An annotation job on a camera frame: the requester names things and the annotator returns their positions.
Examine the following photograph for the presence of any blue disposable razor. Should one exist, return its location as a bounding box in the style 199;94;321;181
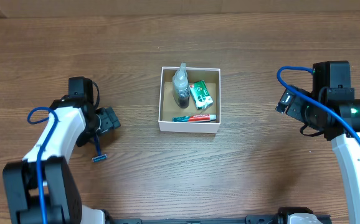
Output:
92;134;107;162

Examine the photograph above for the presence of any clear soap pump bottle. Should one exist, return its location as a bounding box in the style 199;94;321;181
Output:
173;63;190;109

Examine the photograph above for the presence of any colgate toothpaste tube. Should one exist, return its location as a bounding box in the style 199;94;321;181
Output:
172;114;217;123

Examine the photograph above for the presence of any green white soap packet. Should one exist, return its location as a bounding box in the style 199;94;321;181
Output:
189;80;214;110

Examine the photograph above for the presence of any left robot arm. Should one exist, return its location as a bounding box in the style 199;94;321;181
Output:
2;77;120;224

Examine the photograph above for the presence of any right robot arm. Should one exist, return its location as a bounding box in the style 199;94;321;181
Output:
276;61;360;223

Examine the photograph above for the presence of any white cardboard box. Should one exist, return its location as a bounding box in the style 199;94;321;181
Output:
158;67;221;134

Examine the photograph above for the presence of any left blue cable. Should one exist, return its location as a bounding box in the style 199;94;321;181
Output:
27;106;59;224

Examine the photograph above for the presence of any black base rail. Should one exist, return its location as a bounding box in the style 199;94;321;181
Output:
105;207;332;224

